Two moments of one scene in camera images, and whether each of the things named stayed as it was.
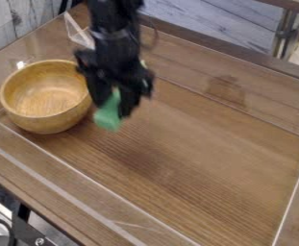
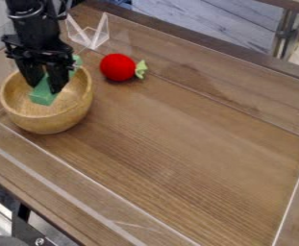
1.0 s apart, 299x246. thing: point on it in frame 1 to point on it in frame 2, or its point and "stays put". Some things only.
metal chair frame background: [289, 34] stays put
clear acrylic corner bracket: [76, 33] stays put
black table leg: [23, 230] stays put
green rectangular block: [107, 114] to [43, 93]
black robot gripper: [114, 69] to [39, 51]
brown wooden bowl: [46, 96] stays put
